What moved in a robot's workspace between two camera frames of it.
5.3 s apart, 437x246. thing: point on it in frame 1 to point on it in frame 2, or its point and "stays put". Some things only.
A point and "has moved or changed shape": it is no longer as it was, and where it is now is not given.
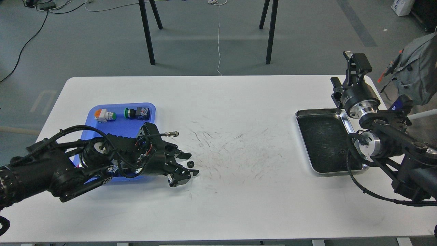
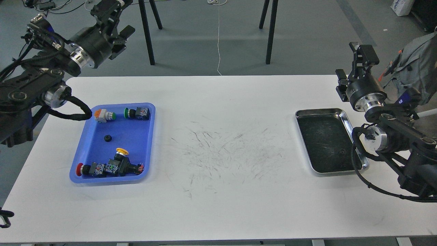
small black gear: (190, 164) has moved or changed shape
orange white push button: (101, 115) stays put
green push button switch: (141, 113) stays put
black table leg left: (142, 4) stays put
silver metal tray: (324, 133) stays put
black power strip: (46, 5) stays put
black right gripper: (358, 97) to (364, 92)
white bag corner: (402, 7) stays put
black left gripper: (160, 156) to (92, 46)
